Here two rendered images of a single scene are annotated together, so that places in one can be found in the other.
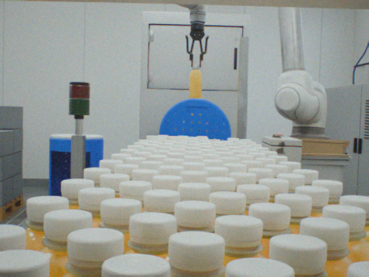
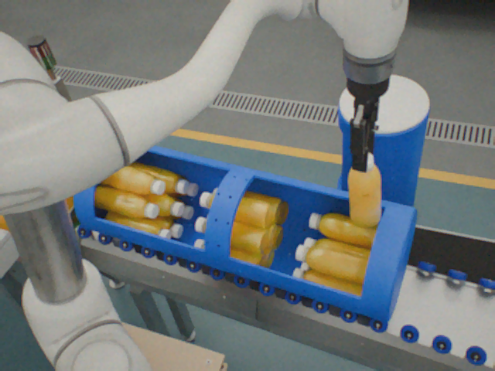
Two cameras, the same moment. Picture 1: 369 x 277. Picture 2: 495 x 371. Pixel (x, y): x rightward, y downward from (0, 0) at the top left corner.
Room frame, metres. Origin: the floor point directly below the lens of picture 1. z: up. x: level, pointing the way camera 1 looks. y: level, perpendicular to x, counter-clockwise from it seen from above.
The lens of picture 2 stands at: (2.85, -0.88, 2.33)
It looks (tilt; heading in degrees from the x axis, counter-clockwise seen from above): 49 degrees down; 120
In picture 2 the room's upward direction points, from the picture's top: 10 degrees counter-clockwise
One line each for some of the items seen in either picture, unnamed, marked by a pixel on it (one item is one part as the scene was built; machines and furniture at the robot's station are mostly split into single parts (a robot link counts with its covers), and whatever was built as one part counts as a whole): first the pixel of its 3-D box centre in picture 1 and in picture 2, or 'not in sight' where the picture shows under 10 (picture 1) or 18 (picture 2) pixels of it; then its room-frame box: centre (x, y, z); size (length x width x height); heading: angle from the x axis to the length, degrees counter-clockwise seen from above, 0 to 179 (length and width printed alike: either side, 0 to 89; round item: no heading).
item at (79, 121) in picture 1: (79, 108); (45, 60); (1.48, 0.32, 1.18); 0.06 x 0.06 x 0.16
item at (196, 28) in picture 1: (197, 32); (366, 90); (2.67, -0.06, 1.61); 0.08 x 0.07 x 0.09; 89
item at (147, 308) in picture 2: not in sight; (158, 329); (1.92, -0.12, 0.31); 0.06 x 0.06 x 0.63; 89
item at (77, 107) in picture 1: (79, 107); (44, 59); (1.48, 0.32, 1.18); 0.06 x 0.06 x 0.05
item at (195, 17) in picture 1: (197, 18); (369, 57); (2.67, -0.06, 1.69); 0.09 x 0.09 x 0.06
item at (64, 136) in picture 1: (76, 136); (383, 103); (2.58, 0.57, 1.03); 0.28 x 0.28 x 0.01
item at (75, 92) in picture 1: (79, 92); (39, 47); (1.48, 0.32, 1.23); 0.06 x 0.06 x 0.04
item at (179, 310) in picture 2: not in sight; (175, 298); (1.92, 0.02, 0.31); 0.06 x 0.06 x 0.63; 89
